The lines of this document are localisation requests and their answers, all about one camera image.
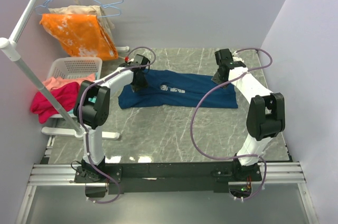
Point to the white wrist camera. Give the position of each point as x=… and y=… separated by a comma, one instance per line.
x=128, y=59
x=235, y=56

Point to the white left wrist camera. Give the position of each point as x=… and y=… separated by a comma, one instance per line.
x=128, y=59

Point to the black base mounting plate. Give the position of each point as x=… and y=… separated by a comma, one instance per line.
x=165, y=177

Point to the blue t-shirt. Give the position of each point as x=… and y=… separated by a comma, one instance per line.
x=167, y=88

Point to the pink t-shirt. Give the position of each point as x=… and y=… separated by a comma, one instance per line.
x=59, y=86

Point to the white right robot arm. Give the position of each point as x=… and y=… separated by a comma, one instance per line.
x=266, y=113

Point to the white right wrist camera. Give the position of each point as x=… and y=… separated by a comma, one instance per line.
x=235, y=56

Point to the white plastic laundry basket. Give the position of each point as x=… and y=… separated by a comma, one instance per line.
x=75, y=67

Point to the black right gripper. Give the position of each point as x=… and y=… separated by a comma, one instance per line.
x=216, y=79

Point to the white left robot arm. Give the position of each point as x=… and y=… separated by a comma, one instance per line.
x=92, y=111

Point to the orange patterned cloth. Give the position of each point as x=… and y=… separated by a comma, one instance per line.
x=80, y=35

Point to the beige cloth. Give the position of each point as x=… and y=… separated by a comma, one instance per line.
x=96, y=10

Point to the aluminium rail frame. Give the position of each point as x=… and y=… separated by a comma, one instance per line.
x=63, y=174

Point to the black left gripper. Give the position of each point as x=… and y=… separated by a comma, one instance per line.
x=143, y=86

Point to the teal garment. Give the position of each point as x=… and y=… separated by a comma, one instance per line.
x=71, y=112

